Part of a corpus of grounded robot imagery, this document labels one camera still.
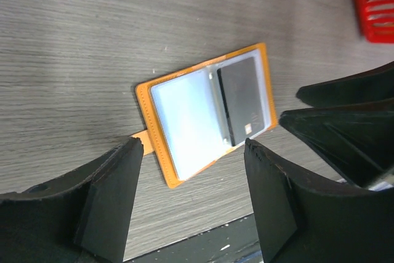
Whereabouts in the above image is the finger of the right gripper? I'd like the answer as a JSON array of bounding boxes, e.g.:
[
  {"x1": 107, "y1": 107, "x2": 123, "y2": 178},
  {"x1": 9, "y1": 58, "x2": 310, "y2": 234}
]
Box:
[
  {"x1": 296, "y1": 62, "x2": 393, "y2": 108},
  {"x1": 279, "y1": 99, "x2": 393, "y2": 188}
]

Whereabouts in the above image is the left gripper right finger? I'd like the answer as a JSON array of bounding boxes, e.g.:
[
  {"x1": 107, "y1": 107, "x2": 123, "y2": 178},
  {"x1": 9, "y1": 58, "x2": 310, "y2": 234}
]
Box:
[{"x1": 244, "y1": 139, "x2": 393, "y2": 262}]

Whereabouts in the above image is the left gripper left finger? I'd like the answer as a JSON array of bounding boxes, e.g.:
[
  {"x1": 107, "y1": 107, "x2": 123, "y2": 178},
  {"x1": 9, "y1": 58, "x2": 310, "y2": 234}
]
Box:
[{"x1": 1, "y1": 137, "x2": 144, "y2": 262}]

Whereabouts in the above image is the orange leather card holder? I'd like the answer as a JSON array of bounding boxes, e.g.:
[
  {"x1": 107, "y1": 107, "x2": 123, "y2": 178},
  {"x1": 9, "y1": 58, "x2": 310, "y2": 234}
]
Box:
[{"x1": 135, "y1": 43, "x2": 278, "y2": 188}]

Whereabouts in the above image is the red plastic shopping basket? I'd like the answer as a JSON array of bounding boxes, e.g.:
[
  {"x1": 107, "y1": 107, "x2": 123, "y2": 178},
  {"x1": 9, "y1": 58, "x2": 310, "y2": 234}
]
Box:
[{"x1": 353, "y1": 0, "x2": 393, "y2": 44}]

